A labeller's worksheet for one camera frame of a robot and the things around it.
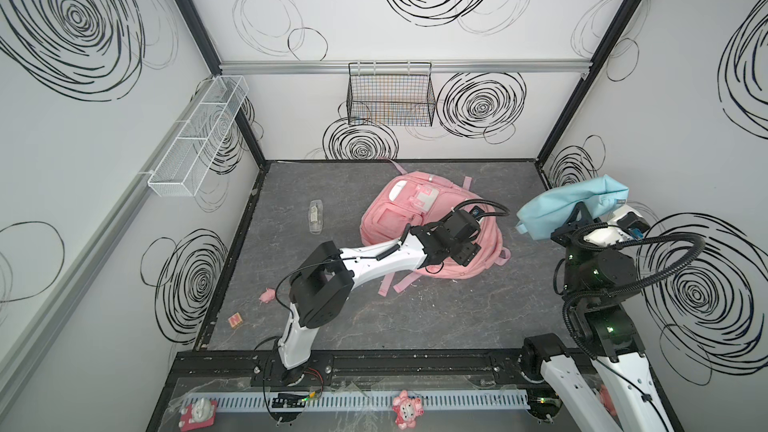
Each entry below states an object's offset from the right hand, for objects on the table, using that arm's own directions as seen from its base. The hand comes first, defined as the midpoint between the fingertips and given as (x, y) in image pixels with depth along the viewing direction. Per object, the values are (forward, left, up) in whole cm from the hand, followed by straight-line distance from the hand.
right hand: (574, 203), depth 62 cm
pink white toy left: (-35, +78, -27) cm, 90 cm away
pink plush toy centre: (-34, +35, -32) cm, 58 cm away
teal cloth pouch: (+1, +4, -6) cm, 7 cm away
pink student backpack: (+23, +37, -29) cm, 52 cm away
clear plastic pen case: (+21, +65, -34) cm, 76 cm away
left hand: (+5, +16, -23) cm, 29 cm away
